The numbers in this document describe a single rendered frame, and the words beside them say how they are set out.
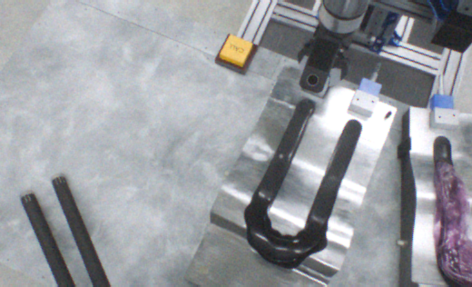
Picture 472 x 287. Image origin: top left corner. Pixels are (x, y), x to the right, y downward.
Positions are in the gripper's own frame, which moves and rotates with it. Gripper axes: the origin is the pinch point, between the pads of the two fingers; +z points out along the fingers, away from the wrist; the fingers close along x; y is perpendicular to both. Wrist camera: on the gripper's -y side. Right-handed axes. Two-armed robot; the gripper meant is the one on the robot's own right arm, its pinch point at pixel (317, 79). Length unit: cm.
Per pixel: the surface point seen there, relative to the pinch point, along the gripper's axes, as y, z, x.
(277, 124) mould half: -11.9, 2.6, 3.9
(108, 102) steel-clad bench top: -19.7, 11.2, 42.9
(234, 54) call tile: 2.2, 7.5, 20.3
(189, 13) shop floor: 58, 91, 69
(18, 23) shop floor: 21, 92, 136
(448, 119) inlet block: 4.5, 2.9, -28.7
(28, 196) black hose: -47, 8, 46
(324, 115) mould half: -6.1, 2.2, -4.4
